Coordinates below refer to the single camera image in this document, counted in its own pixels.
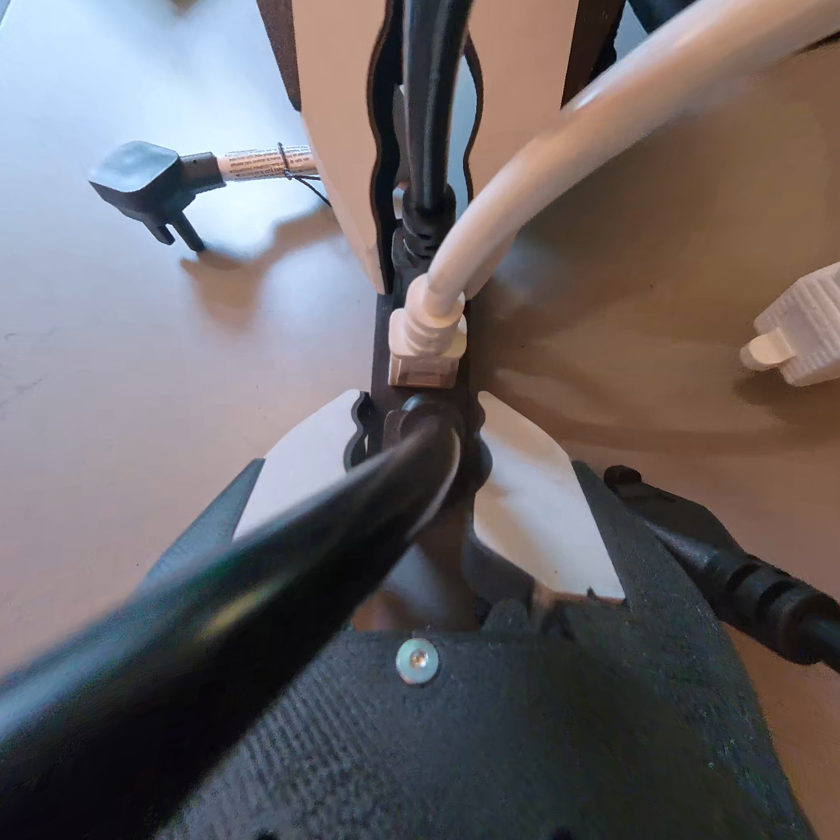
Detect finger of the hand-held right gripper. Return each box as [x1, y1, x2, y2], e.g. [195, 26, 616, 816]
[461, 0, 581, 201]
[292, 0, 403, 295]

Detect white extension cord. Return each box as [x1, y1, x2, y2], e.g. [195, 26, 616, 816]
[387, 0, 840, 392]

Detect black three-pin plug cord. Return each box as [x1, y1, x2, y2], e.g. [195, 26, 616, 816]
[88, 141, 329, 253]

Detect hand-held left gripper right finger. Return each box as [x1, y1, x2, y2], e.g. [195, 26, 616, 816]
[461, 390, 627, 608]

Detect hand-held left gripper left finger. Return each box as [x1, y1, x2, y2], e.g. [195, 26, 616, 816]
[231, 388, 378, 542]

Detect black power strip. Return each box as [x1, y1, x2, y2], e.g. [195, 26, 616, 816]
[369, 226, 487, 624]

